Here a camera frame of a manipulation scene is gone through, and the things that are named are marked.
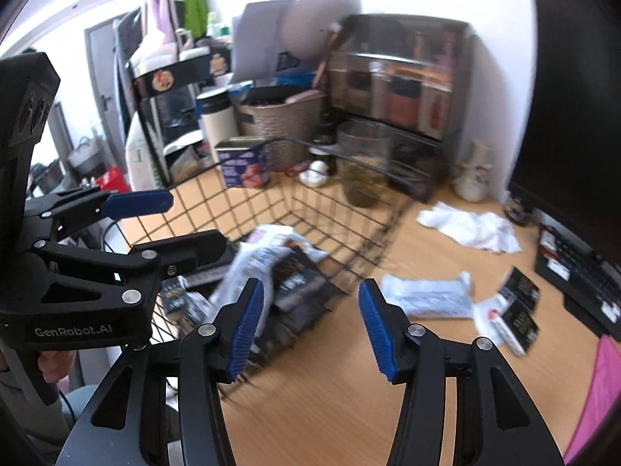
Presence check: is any black metal shelf rack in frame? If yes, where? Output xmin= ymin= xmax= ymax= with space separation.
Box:
xmin=127 ymin=49 xmax=234 ymax=190

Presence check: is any white printed packet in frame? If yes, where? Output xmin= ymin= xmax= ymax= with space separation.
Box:
xmin=250 ymin=224 xmax=311 ymax=253

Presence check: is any white green-print bag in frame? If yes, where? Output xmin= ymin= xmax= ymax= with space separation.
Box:
xmin=124 ymin=116 xmax=157 ymax=190

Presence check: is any grey flat panel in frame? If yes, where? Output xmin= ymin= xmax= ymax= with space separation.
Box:
xmin=232 ymin=2 xmax=297 ymax=81

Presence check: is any pink desk mat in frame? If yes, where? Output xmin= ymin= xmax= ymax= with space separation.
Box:
xmin=565 ymin=335 xmax=621 ymax=462

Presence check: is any black wire basket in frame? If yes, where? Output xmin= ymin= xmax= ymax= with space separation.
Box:
xmin=104 ymin=137 xmax=428 ymax=394

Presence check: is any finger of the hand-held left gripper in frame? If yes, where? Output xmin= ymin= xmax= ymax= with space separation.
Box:
xmin=24 ymin=188 xmax=174 ymax=243
xmin=31 ymin=230 xmax=229 ymax=303

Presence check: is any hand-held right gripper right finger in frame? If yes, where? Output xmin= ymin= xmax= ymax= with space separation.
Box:
xmin=358 ymin=279 xmax=566 ymax=466

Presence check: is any black keyboard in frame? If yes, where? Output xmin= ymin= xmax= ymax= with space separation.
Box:
xmin=534 ymin=223 xmax=621 ymax=341

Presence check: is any dark drawer cabinet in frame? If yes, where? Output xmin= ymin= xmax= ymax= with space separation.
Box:
xmin=325 ymin=14 xmax=474 ymax=202

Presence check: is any small dark jar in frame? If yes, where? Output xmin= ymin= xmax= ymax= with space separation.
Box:
xmin=503 ymin=191 xmax=534 ymax=226

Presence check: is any grey handbag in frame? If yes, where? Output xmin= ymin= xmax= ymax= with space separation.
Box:
xmin=68 ymin=138 xmax=105 ymax=176

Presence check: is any grey door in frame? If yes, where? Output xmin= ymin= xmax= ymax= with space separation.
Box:
xmin=85 ymin=22 xmax=131 ymax=180

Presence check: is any wooden desk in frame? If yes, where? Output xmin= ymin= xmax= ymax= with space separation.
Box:
xmin=119 ymin=158 xmax=612 ymax=466

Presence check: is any white packet red print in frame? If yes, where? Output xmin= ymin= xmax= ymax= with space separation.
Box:
xmin=473 ymin=294 xmax=529 ymax=357

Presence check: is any black gold-print packet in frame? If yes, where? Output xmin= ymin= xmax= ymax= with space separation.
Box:
xmin=497 ymin=267 xmax=541 ymax=311
xmin=500 ymin=298 xmax=540 ymax=350
xmin=162 ymin=284 xmax=210 ymax=322
xmin=269 ymin=247 xmax=346 ymax=345

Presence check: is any brown woven basket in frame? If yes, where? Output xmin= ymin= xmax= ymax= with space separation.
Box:
xmin=235 ymin=90 xmax=328 ymax=170

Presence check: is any small white figurine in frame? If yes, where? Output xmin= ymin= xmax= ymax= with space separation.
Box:
xmin=298 ymin=158 xmax=331 ymax=188

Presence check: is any white canister black lid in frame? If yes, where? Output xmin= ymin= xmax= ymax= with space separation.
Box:
xmin=196 ymin=90 xmax=238 ymax=161

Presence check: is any pale purple cloth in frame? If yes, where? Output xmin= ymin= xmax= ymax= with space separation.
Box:
xmin=133 ymin=0 xmax=178 ymax=66

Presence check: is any person's left hand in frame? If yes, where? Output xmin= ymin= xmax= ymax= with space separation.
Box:
xmin=34 ymin=349 xmax=81 ymax=399

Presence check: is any red bag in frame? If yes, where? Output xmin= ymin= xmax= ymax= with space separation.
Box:
xmin=94 ymin=167 xmax=132 ymax=193

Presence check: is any blue printed tin box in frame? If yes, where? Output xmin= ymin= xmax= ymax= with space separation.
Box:
xmin=215 ymin=137 xmax=270 ymax=189

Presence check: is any glass jar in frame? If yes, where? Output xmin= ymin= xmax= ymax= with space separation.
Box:
xmin=337 ymin=121 xmax=394 ymax=209

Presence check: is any pale blue plastic packet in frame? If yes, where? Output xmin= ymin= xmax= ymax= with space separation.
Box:
xmin=381 ymin=272 xmax=474 ymax=320

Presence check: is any white plastic packet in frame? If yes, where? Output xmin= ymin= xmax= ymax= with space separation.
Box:
xmin=208 ymin=240 xmax=331 ymax=316

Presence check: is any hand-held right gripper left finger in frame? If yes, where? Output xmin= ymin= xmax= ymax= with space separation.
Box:
xmin=58 ymin=276 xmax=267 ymax=466

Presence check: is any white crumpled cloth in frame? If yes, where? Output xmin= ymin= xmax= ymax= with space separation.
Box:
xmin=417 ymin=201 xmax=522 ymax=254

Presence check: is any person's left forearm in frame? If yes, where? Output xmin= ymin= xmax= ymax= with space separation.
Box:
xmin=0 ymin=349 xmax=66 ymax=452

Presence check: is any black computer monitor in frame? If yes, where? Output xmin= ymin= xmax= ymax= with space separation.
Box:
xmin=509 ymin=0 xmax=621 ymax=248

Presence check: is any white ceramic vase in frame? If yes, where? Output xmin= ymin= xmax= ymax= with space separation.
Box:
xmin=453 ymin=140 xmax=493 ymax=202

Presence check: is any grey round pad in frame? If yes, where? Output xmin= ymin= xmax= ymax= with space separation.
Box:
xmin=284 ymin=0 xmax=362 ymax=61

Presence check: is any blue cloth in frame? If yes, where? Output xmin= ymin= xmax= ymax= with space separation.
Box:
xmin=276 ymin=74 xmax=316 ymax=91

